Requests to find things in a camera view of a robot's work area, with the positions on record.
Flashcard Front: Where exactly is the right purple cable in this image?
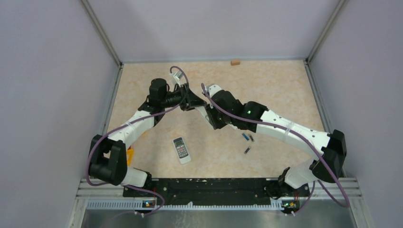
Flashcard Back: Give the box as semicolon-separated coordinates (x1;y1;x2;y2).
201;83;351;216

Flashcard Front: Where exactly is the slim white remote control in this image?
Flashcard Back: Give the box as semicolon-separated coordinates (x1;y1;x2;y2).
195;106;210;122

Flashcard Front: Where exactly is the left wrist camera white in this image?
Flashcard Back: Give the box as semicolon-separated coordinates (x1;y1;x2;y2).
170;71;183;86

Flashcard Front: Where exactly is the white grey remote control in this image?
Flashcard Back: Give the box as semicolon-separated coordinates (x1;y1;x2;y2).
173;137;191;164

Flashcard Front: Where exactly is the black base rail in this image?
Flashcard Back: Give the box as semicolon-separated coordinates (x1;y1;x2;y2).
123;178;310;206

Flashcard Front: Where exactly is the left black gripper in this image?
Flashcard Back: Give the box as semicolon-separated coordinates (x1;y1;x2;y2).
161;83;207;111

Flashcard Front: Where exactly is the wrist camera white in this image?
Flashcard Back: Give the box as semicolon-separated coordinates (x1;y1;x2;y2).
170;71;183;86
206;84;222;98

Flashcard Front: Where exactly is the orange plastic frame toy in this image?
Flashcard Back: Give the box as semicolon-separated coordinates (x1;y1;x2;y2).
126;148;134;166

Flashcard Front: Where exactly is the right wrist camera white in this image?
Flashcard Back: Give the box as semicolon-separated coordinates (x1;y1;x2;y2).
206;84;222;98

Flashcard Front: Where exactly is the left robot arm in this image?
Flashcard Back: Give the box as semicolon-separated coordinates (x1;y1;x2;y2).
87;78;207;196

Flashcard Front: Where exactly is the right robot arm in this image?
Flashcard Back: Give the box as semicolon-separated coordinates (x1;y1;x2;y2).
202;85;346;196

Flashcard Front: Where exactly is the small wooden block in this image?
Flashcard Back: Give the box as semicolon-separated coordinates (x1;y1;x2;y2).
230;59;240;66

